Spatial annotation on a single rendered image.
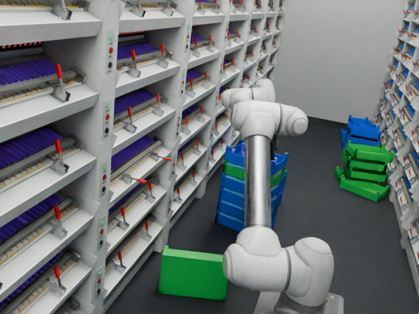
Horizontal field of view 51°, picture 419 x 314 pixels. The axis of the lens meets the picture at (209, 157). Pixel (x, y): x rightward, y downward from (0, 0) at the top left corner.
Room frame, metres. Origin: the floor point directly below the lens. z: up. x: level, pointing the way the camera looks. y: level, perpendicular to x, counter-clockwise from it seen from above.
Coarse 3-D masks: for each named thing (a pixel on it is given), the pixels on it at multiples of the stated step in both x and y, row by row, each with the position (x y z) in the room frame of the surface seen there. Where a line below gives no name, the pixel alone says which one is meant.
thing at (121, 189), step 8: (152, 136) 1.94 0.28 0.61; (160, 136) 1.93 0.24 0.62; (168, 144) 1.92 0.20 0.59; (160, 152) 1.86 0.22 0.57; (168, 152) 1.89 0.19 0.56; (152, 160) 1.75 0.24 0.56; (160, 160) 1.78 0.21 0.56; (136, 168) 1.63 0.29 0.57; (144, 168) 1.66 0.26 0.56; (152, 168) 1.71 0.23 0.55; (136, 176) 1.57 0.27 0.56; (144, 176) 1.64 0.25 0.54; (112, 184) 1.44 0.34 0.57; (120, 184) 1.47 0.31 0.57; (128, 184) 1.49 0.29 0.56; (136, 184) 1.57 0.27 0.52; (112, 192) 1.32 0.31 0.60; (120, 192) 1.42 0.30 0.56; (128, 192) 1.52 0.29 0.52; (112, 200) 1.36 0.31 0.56
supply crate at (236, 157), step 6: (240, 144) 2.48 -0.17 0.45; (228, 150) 2.31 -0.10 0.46; (240, 150) 2.48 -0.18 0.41; (228, 156) 2.31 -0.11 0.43; (234, 156) 2.29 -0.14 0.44; (240, 156) 2.28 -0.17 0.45; (276, 156) 2.38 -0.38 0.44; (282, 156) 2.36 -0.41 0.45; (234, 162) 2.29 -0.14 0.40; (240, 162) 2.27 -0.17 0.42; (276, 162) 2.38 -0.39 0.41; (282, 162) 2.29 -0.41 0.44; (276, 168) 2.22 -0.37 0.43; (282, 168) 2.31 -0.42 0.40
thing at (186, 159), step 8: (200, 136) 2.61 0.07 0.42; (192, 144) 2.49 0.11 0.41; (200, 144) 2.59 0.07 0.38; (208, 144) 2.59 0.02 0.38; (184, 152) 2.33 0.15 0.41; (192, 152) 2.43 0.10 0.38; (200, 152) 2.45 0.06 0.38; (184, 160) 2.29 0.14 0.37; (192, 160) 2.34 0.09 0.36; (176, 168) 2.16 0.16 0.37; (184, 168) 2.18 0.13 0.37; (176, 176) 2.01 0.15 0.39
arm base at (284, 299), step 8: (280, 296) 1.38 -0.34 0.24; (280, 304) 1.33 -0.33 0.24; (288, 304) 1.33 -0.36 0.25; (296, 304) 1.31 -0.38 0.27; (280, 312) 1.31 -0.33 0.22; (288, 312) 1.30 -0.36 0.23; (296, 312) 1.30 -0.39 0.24; (304, 312) 1.30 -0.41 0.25; (312, 312) 1.30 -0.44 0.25; (320, 312) 1.32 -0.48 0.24
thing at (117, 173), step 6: (156, 144) 1.86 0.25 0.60; (150, 150) 1.78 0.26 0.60; (138, 156) 1.68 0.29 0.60; (144, 156) 1.72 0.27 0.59; (132, 162) 1.61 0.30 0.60; (138, 162) 1.66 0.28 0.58; (120, 168) 1.53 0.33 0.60; (126, 168) 1.55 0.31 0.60; (114, 174) 1.47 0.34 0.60; (120, 174) 1.52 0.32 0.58
